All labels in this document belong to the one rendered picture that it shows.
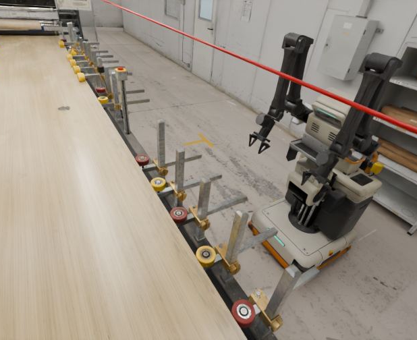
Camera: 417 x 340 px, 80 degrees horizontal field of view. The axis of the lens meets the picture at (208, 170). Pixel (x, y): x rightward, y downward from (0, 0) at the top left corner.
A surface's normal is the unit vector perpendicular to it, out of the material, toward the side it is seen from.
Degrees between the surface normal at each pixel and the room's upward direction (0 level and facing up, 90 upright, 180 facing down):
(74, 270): 0
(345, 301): 0
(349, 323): 0
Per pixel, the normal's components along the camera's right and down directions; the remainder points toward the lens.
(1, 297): 0.10, -0.80
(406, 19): -0.85, 0.24
